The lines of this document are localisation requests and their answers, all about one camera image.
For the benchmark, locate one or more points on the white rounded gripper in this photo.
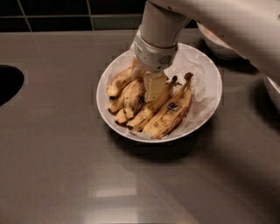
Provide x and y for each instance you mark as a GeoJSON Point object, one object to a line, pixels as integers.
{"type": "Point", "coordinates": [152, 56]}

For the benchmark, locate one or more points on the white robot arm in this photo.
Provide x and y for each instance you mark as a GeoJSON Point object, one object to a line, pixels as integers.
{"type": "Point", "coordinates": [250, 27]}

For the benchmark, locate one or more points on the dark bruised middle banana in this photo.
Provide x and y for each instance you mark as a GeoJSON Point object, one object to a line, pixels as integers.
{"type": "Point", "coordinates": [132, 96]}

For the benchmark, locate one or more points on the top spotted banana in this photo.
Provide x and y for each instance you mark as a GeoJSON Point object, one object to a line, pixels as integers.
{"type": "Point", "coordinates": [118, 83]}

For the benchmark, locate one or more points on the long yellow centre banana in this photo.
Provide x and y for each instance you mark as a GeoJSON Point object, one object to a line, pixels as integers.
{"type": "Point", "coordinates": [151, 107]}

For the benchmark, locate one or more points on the small lower left banana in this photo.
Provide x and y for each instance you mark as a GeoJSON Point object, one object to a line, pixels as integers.
{"type": "Point", "coordinates": [115, 107]}

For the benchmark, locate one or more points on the stickered banana pair right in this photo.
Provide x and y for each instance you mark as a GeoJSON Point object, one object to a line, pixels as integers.
{"type": "Point", "coordinates": [172, 113]}

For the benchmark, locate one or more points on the white paper bowl liner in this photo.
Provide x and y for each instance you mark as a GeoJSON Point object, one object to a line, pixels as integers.
{"type": "Point", "coordinates": [206, 87]}

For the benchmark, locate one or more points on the white bowl with oranges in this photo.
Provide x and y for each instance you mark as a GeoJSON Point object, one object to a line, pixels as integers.
{"type": "Point", "coordinates": [216, 46]}

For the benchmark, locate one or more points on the white bowl at right edge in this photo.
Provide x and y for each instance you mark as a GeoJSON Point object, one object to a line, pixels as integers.
{"type": "Point", "coordinates": [273, 91]}

